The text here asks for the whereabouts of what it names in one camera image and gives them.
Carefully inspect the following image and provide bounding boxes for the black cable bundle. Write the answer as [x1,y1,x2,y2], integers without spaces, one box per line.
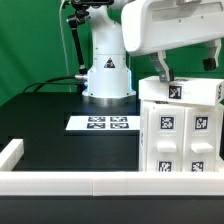
[22,75,88,94]

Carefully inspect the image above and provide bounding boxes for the white cabinet door panel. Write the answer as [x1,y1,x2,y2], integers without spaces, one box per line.
[182,106,223,172]

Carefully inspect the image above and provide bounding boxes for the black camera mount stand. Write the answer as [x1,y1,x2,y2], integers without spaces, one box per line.
[67,0,114,94]

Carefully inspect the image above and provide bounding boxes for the small white cube part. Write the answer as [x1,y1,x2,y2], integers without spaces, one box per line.
[139,76,224,106]

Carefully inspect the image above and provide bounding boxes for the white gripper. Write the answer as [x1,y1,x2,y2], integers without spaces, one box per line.
[121,0,224,83]

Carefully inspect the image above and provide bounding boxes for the white hanging cable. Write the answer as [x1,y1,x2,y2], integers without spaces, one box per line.
[58,0,73,94]

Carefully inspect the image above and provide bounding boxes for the white cabinet body box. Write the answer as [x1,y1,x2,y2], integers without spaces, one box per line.
[138,98,224,173]

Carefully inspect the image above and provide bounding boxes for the white U-shaped border frame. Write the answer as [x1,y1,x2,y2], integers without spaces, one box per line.
[0,139,224,196]

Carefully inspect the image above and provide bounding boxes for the white fiducial marker sheet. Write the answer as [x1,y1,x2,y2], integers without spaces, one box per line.
[65,115,140,131]

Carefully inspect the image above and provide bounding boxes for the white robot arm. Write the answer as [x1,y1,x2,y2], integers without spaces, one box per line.
[82,0,224,105]

